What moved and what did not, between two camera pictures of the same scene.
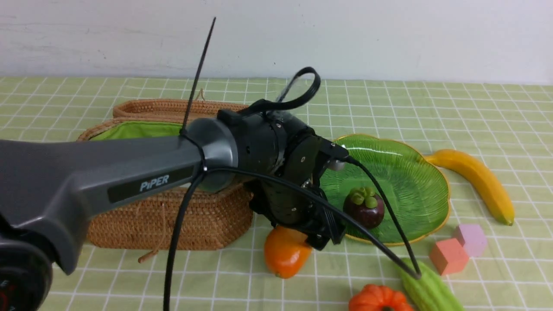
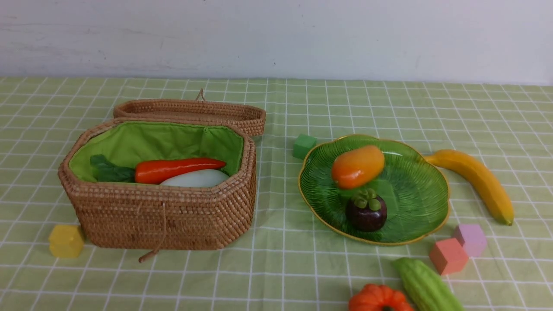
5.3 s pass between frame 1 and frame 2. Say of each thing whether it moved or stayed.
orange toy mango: moved
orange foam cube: stayed
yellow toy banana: stayed
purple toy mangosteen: stayed
